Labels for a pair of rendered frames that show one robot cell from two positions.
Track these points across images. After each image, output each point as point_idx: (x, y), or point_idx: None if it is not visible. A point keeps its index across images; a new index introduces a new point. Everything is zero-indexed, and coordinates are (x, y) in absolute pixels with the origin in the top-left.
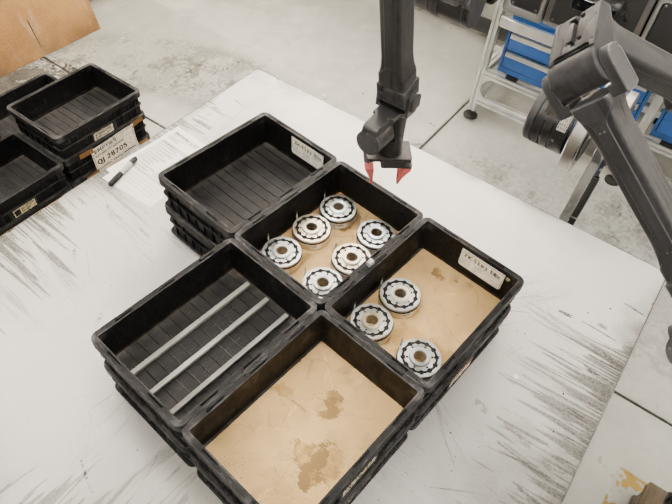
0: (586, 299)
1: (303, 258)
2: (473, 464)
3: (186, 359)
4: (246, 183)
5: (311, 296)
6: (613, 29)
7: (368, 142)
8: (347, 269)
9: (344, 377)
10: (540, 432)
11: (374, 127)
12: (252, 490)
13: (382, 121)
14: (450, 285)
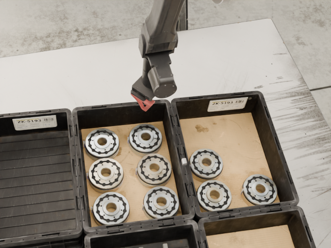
0: (257, 69)
1: None
2: (316, 215)
3: None
4: (12, 184)
5: (183, 218)
6: None
7: (166, 90)
8: (161, 177)
9: (238, 243)
10: (319, 165)
11: (168, 77)
12: None
13: (167, 68)
14: (215, 129)
